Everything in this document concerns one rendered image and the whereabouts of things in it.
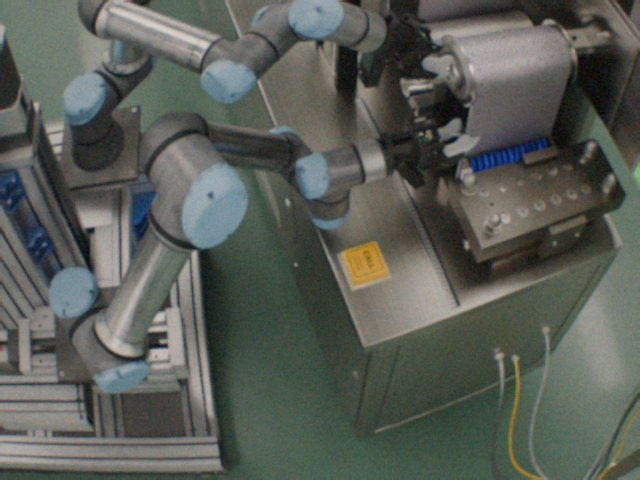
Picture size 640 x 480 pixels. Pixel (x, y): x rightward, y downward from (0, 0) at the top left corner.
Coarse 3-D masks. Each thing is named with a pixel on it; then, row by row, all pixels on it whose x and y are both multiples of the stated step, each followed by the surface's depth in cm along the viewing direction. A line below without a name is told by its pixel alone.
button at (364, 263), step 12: (348, 252) 167; (360, 252) 167; (372, 252) 167; (348, 264) 166; (360, 264) 166; (372, 264) 166; (384, 264) 166; (360, 276) 165; (372, 276) 165; (384, 276) 167
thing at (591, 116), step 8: (592, 112) 195; (592, 120) 199; (584, 128) 201; (584, 136) 205; (632, 456) 209; (616, 464) 222; (624, 464) 216; (632, 464) 210; (608, 472) 229; (616, 472) 223; (624, 472) 217
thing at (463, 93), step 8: (448, 48) 146; (456, 48) 144; (456, 56) 144; (568, 56) 147; (464, 64) 143; (464, 72) 143; (464, 80) 145; (464, 88) 146; (456, 96) 152; (464, 96) 148
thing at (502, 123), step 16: (528, 96) 152; (544, 96) 154; (560, 96) 156; (480, 112) 152; (496, 112) 154; (512, 112) 156; (528, 112) 158; (544, 112) 160; (480, 128) 157; (496, 128) 159; (512, 128) 161; (528, 128) 164; (544, 128) 166; (480, 144) 163; (496, 144) 165; (512, 144) 167
